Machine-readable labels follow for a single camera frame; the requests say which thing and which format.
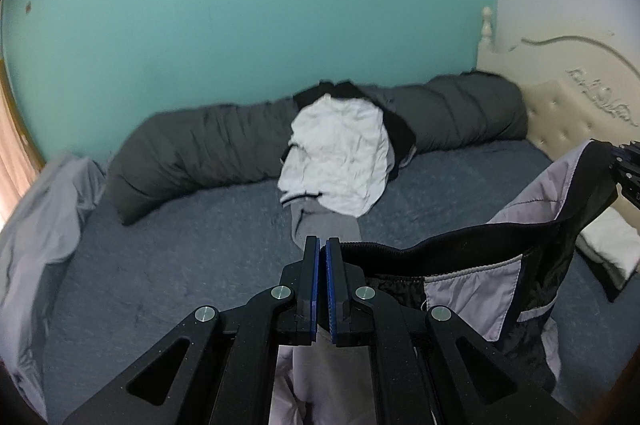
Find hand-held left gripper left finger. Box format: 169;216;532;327
62;236;321;425

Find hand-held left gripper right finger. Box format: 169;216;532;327
325;236;578;425

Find wooden frame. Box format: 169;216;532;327
0;55;48;170

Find light grey blanket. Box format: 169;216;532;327
0;153;107;408

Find grey jacket with black trim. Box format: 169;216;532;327
270;139;621;425

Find cream tufted headboard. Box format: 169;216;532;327
475;5;640;210

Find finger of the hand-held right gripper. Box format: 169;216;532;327
614;167;640;210
602;140;640;168

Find grey pants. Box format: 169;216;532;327
290;200;362;247

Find folded white clothes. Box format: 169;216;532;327
575;206;640;281

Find crumpled white shirt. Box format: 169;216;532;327
277;95;392;219

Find dark grey rolled duvet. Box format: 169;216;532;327
106;72;530;227

